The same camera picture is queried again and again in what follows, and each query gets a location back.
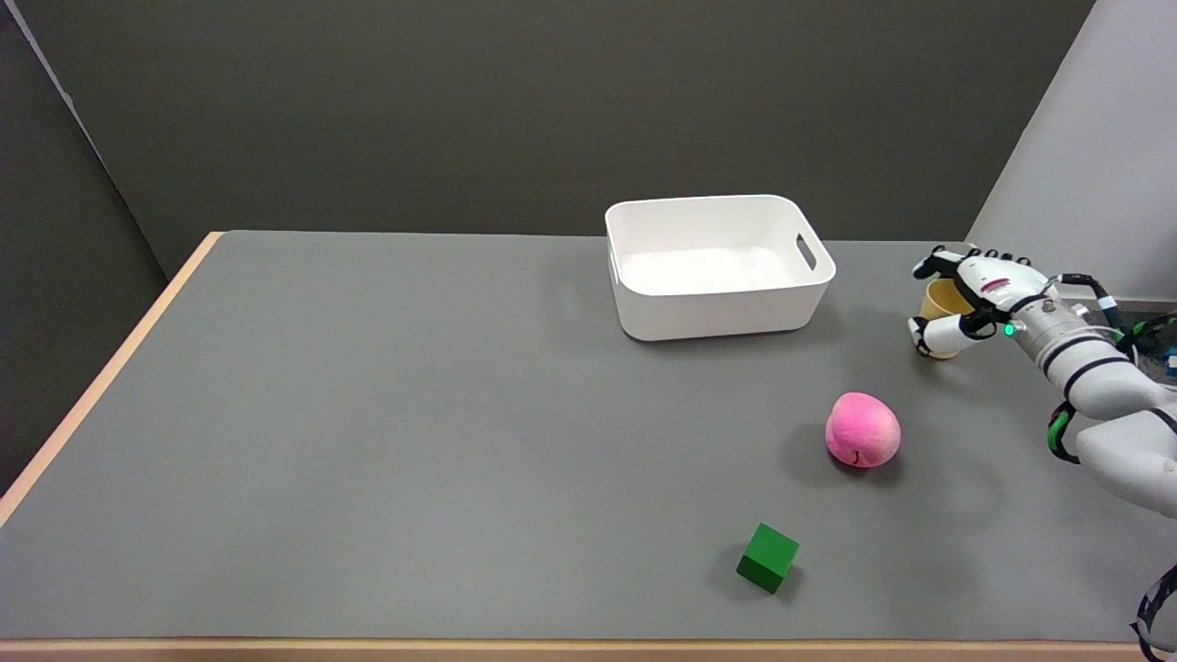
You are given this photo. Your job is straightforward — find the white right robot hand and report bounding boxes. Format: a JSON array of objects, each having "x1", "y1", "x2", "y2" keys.
[{"x1": 908, "y1": 245, "x2": 1058, "y2": 360}]

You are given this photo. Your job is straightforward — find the yellow plastic cup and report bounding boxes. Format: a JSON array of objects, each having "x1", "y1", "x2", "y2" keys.
[{"x1": 914, "y1": 279, "x2": 974, "y2": 360}]

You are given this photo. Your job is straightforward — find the pink toy peach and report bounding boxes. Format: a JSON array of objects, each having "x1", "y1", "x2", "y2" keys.
[{"x1": 825, "y1": 392, "x2": 902, "y2": 470}]

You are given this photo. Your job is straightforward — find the white plastic bin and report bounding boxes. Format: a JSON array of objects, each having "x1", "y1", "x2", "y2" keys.
[{"x1": 604, "y1": 194, "x2": 838, "y2": 343}]

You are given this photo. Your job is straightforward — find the green wooden cube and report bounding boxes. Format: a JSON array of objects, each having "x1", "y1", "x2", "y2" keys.
[{"x1": 736, "y1": 523, "x2": 800, "y2": 595}]

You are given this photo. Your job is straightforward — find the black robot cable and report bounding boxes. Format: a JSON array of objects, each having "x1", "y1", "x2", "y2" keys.
[{"x1": 1130, "y1": 565, "x2": 1177, "y2": 662}]

